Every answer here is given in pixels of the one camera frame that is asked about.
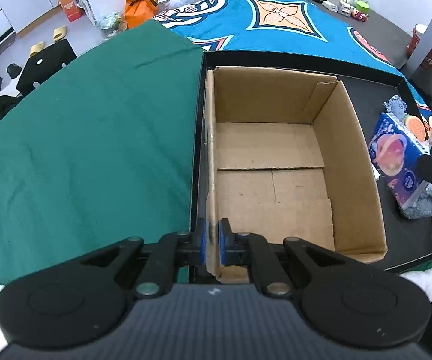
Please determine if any white side desk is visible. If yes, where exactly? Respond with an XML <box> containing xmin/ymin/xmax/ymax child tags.
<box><xmin>402</xmin><ymin>17</ymin><xmax>432</xmax><ymax>78</ymax></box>

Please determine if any blue patterned blanket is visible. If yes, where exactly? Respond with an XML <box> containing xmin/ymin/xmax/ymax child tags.
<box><xmin>151</xmin><ymin>0</ymin><xmax>432</xmax><ymax>267</ymax></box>

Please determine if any orange round plush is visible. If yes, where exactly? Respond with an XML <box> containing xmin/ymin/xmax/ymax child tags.
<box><xmin>404</xmin><ymin>115</ymin><xmax>426</xmax><ymax>142</ymax></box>

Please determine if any yellow slipper right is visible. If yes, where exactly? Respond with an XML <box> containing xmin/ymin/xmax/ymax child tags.
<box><xmin>52</xmin><ymin>25</ymin><xmax>67</xmax><ymax>42</ymax></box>

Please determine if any brown cardboard box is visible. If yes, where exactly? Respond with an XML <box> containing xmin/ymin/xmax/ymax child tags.
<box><xmin>200</xmin><ymin>66</ymin><xmax>387</xmax><ymax>284</ymax></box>

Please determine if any orange carton box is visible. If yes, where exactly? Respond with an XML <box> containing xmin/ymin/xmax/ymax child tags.
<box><xmin>59</xmin><ymin>0</ymin><xmax>83</xmax><ymax>22</ymax></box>

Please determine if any green cloth sheet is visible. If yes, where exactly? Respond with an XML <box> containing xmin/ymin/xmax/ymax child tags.
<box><xmin>0</xmin><ymin>21</ymin><xmax>204</xmax><ymax>284</ymax></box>

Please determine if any orange bag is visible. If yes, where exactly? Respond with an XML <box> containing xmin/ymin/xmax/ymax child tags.
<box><xmin>124</xmin><ymin>0</ymin><xmax>159</xmax><ymax>29</ymax></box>

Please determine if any grey plush mouse toy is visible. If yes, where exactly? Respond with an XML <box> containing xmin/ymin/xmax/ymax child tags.
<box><xmin>401</xmin><ymin>184</ymin><xmax>432</xmax><ymax>219</ymax></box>

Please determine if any grey bench mattress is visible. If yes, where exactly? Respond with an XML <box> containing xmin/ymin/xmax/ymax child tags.
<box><xmin>308</xmin><ymin>0</ymin><xmax>411</xmax><ymax>69</ymax></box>

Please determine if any black shallow tray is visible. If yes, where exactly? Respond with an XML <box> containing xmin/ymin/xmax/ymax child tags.
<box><xmin>190</xmin><ymin>50</ymin><xmax>432</xmax><ymax>273</ymax></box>

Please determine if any white plastic bag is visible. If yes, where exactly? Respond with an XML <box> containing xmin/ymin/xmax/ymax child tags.
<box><xmin>166</xmin><ymin>0</ymin><xmax>195</xmax><ymax>9</ymax></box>

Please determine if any green cup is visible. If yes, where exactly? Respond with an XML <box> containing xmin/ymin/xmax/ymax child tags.
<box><xmin>356</xmin><ymin>0</ymin><xmax>370</xmax><ymax>15</ymax></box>

